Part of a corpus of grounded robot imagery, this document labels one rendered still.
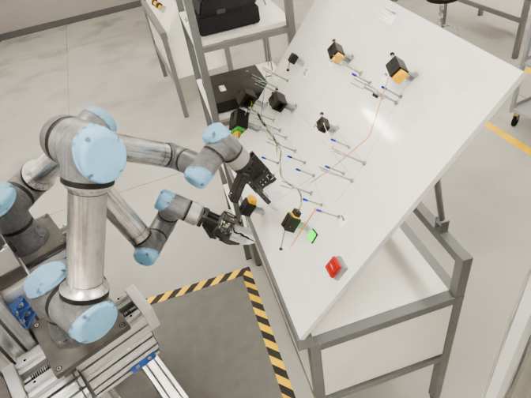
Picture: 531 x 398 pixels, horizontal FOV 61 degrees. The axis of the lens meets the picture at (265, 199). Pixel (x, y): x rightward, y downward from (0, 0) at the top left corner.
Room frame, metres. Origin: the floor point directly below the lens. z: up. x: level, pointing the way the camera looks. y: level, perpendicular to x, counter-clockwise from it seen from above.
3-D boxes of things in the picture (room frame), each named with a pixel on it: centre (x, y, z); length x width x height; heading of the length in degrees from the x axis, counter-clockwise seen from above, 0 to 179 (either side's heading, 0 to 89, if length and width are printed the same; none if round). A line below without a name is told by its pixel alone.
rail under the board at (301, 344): (1.43, 0.05, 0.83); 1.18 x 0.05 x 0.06; 10
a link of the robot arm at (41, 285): (0.83, 0.59, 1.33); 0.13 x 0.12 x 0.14; 46
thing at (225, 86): (2.31, 0.05, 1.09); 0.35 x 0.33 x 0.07; 10
